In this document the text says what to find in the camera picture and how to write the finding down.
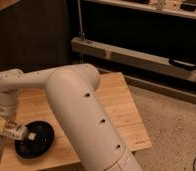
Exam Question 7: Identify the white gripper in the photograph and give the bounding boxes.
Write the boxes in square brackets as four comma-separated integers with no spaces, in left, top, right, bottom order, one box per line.
[0,104,17,120]

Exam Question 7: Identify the small white labelled bottle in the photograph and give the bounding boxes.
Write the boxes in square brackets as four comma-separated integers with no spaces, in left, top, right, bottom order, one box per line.
[0,117,36,140]

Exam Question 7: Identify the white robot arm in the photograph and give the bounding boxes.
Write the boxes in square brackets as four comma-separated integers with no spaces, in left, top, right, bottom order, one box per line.
[0,64,142,171]

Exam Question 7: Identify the light wooden table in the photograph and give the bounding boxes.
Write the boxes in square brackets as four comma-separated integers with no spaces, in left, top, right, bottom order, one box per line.
[0,73,152,171]

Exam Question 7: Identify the dark wooden cabinet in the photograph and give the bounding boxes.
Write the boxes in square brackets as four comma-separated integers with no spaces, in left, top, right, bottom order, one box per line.
[0,0,70,72]

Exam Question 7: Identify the vertical metal pole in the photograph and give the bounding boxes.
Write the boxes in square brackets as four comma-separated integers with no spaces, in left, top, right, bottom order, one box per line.
[77,0,85,40]

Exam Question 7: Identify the grey metal beam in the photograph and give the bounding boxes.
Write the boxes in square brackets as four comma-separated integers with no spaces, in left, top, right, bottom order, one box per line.
[71,37,196,83]

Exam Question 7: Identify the wooden shelf with items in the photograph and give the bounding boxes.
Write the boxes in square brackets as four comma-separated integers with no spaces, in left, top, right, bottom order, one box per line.
[86,0,196,20]

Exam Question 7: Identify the black handle on beam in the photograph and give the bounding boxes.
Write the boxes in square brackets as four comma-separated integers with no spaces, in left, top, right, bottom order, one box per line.
[168,58,196,71]

